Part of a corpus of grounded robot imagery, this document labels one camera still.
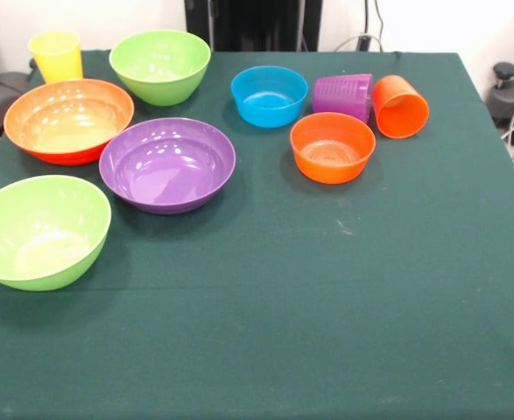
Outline blue plastic bowl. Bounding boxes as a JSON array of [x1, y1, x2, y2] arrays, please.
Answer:
[[230, 65, 309, 130]]

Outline orange plastic cup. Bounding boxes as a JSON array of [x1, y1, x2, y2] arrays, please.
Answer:
[[371, 74, 431, 140]]

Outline purple plastic bowl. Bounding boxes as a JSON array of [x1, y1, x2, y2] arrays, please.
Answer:
[[98, 116, 237, 215]]

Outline black stand with knob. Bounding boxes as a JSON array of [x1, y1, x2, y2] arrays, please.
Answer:
[[486, 62, 514, 128]]

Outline lime green plastic bowl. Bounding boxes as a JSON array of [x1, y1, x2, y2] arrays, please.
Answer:
[[109, 29, 212, 107], [0, 174, 112, 292]]

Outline dark green tablecloth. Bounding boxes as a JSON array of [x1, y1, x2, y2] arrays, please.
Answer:
[[0, 48, 514, 420]]

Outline yellow plastic cup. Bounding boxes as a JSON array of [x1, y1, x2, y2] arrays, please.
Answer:
[[27, 31, 84, 85]]

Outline small orange plastic bowl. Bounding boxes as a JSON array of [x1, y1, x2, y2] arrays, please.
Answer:
[[289, 111, 377, 186]]

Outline wide orange plastic bowl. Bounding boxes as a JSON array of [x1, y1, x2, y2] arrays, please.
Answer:
[[3, 78, 135, 166]]

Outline grey cable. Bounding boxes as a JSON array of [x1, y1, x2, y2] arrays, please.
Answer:
[[333, 33, 384, 53]]

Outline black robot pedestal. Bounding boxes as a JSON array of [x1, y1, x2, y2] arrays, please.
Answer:
[[185, 0, 323, 53]]

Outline black office chair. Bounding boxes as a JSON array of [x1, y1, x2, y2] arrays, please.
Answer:
[[0, 32, 34, 141]]

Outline purple plastic cup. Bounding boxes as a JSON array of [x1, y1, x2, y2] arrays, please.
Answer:
[[312, 73, 374, 125]]

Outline black hanging cable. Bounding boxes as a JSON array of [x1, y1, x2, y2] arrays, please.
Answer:
[[372, 0, 388, 37]]

